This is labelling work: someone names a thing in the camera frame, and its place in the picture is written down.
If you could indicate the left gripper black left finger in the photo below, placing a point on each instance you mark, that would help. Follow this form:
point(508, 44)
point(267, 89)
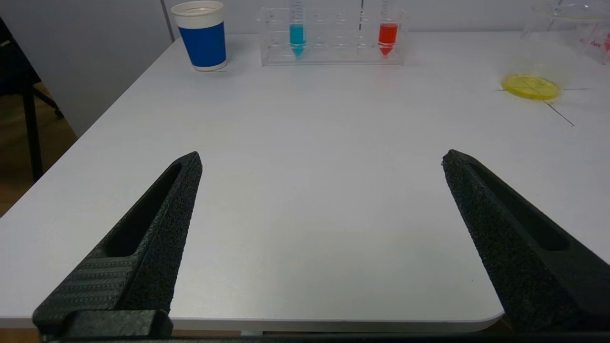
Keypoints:
point(152, 247)

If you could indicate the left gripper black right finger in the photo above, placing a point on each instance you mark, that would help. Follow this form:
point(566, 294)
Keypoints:
point(514, 247)

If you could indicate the clear glass beaker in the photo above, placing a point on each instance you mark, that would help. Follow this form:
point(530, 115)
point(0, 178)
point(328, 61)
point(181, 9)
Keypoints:
point(531, 87)

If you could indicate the test tube with blue liquid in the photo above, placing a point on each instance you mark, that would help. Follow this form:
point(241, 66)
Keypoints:
point(297, 38)

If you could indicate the blue white paper cup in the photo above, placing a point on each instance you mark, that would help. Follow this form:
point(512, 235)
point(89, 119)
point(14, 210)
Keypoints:
point(205, 45)

